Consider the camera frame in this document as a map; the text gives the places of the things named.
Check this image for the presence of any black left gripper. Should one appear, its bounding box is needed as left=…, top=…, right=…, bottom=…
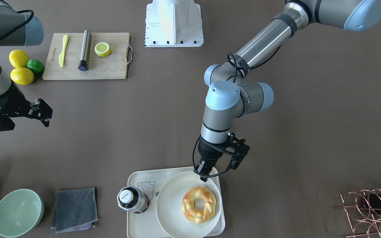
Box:
left=194, top=135, right=226, bottom=182

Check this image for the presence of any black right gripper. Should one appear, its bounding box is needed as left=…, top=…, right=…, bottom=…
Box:
left=0, top=83, right=53, bottom=132

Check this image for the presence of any white round plate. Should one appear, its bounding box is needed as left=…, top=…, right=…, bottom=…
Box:
left=156, top=171, right=225, bottom=238

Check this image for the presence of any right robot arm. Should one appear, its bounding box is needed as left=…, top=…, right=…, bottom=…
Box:
left=0, top=0, right=53, bottom=132

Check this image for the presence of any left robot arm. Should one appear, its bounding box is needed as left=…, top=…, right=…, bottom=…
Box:
left=192, top=0, right=381, bottom=182

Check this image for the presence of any glazed twisted donut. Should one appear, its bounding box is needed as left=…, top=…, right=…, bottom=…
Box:
left=181, top=187, right=217, bottom=224

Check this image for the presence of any tea bottle on tray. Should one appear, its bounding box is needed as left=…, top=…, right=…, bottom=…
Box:
left=116, top=186, right=150, bottom=214

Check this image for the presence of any cream rabbit tray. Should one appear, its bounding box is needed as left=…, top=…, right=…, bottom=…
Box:
left=127, top=167, right=226, bottom=238

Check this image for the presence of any yellow lemon near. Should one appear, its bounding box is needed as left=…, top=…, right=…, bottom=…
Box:
left=10, top=67, right=35, bottom=85

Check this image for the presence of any yellow lemon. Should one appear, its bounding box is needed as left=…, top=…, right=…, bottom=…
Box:
left=9, top=49, right=30, bottom=69
left=10, top=67, right=35, bottom=85

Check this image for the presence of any green lime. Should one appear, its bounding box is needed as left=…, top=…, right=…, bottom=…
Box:
left=26, top=59, right=44, bottom=74

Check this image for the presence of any yellow plastic knife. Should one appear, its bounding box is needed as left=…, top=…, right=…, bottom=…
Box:
left=58, top=34, right=69, bottom=67

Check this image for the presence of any yellow lemon far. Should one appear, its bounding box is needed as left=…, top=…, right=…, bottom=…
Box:
left=9, top=49, right=30, bottom=69

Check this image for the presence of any wooden cutting board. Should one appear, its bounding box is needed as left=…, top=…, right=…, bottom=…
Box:
left=42, top=32, right=130, bottom=80

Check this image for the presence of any half lemon slice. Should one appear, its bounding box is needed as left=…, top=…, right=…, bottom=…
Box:
left=94, top=42, right=111, bottom=57

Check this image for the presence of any dark grey cloth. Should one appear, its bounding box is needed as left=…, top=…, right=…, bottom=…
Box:
left=51, top=187, right=98, bottom=233

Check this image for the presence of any mint green bowl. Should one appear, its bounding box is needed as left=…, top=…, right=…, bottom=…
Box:
left=0, top=189, right=44, bottom=238

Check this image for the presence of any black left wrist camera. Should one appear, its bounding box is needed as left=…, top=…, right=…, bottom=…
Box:
left=215, top=133, right=250, bottom=171

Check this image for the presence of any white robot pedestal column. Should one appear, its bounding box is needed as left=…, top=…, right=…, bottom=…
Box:
left=144, top=0, right=204, bottom=47

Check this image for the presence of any copper wire bottle rack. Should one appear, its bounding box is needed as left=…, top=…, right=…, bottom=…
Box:
left=337, top=188, right=381, bottom=238

